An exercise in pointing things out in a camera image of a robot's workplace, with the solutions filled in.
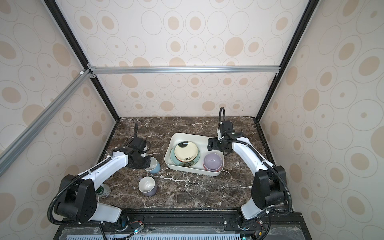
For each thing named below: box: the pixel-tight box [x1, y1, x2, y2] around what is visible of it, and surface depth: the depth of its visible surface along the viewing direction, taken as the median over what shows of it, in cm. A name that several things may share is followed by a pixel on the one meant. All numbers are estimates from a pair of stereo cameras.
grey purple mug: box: [138, 176, 157, 197], surface depth 82 cm
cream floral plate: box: [174, 141, 199, 163], surface depth 99 cm
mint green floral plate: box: [169, 144, 201, 168], surface depth 96 cm
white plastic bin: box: [164, 132, 225, 177], surface depth 102 cm
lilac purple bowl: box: [202, 153, 224, 173], surface depth 91 cm
